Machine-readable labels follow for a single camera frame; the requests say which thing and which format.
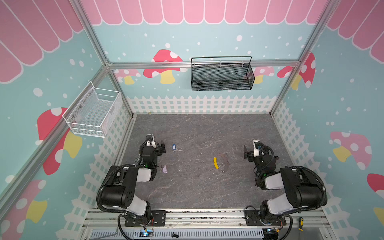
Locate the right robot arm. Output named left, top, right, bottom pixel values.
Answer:
left=244, top=140, right=328, bottom=226

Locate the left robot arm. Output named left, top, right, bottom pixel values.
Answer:
left=96, top=134, right=166, bottom=226

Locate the white wire wall basket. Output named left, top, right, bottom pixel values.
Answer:
left=63, top=82, right=123, bottom=138

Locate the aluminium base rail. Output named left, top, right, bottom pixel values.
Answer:
left=82, top=208, right=328, bottom=229

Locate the yellow handled screwdriver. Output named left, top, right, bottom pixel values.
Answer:
left=299, top=217, right=304, bottom=232

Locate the white vented cable duct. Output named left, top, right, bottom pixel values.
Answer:
left=89, top=229, right=265, bottom=240

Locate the black mesh wall basket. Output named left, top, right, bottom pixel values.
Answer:
left=191, top=56, right=256, bottom=92

